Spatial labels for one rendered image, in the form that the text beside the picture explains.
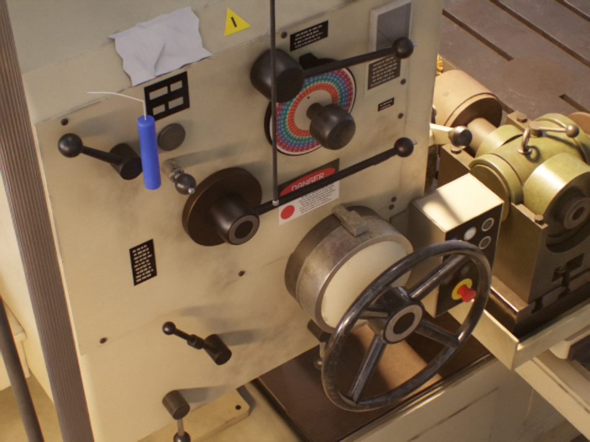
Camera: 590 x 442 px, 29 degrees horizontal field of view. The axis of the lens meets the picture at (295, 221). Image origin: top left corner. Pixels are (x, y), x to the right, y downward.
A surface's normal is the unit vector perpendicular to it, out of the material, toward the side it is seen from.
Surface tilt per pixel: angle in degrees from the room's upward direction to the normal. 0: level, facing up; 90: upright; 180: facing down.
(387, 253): 64
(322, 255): 40
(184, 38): 60
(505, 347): 90
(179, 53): 70
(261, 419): 0
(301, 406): 0
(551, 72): 0
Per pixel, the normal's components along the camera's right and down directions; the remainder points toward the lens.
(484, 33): 0.00, -0.73
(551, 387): -0.82, 0.39
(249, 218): 0.57, 0.56
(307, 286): -0.79, 0.17
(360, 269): 0.33, 0.23
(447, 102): -0.43, -0.41
